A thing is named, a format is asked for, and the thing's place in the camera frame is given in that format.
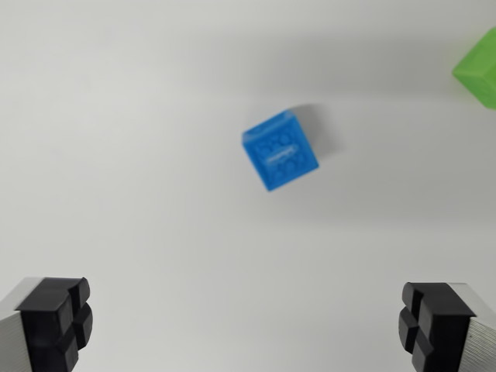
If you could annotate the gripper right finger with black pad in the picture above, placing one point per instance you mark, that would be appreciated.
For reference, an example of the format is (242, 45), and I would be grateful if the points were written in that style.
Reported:
(445, 325)

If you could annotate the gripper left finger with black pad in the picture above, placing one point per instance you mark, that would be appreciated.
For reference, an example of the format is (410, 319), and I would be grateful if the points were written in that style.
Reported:
(42, 325)

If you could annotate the green soft toy cube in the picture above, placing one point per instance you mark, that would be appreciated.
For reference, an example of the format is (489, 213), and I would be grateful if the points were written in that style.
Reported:
(478, 69)

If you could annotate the blue soft toy cube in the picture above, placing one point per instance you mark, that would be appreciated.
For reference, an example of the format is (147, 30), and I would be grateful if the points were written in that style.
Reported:
(283, 155)

